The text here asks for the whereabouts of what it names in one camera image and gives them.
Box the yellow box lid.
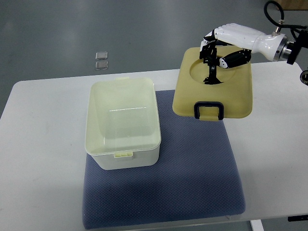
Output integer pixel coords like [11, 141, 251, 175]
[172, 47, 253, 121]

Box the white storage box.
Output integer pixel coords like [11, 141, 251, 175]
[85, 77, 161, 170]

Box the blue grey cushion mat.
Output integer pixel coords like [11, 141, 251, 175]
[82, 90, 245, 229]

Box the black table leg bracket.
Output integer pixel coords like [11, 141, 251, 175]
[287, 215, 308, 222]

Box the upper metal floor plate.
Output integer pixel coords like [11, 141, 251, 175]
[95, 51, 108, 60]

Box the cardboard box corner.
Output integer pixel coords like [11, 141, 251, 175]
[276, 0, 308, 11]

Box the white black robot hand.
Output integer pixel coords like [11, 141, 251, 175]
[199, 23, 294, 68]

